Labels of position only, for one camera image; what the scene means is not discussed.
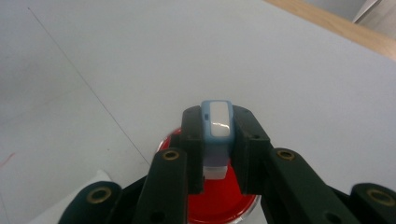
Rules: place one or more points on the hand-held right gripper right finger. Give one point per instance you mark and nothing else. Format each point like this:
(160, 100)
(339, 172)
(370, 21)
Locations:
(249, 155)

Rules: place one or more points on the white paper sheet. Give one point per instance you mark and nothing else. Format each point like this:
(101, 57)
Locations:
(49, 217)

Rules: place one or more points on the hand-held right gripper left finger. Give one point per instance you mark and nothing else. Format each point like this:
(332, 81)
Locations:
(192, 149)

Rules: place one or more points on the blue and white stamp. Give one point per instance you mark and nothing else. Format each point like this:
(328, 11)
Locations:
(218, 124)

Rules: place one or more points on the white table cover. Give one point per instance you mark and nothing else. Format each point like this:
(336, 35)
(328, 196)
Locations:
(186, 46)

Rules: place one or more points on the wooden table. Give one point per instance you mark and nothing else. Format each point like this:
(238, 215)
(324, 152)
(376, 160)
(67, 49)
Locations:
(342, 26)

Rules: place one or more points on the white desk frame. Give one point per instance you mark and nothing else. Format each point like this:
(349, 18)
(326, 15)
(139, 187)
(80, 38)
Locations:
(378, 15)

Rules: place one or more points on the red petri dish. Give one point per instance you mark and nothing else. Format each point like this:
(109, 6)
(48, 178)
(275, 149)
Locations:
(221, 202)

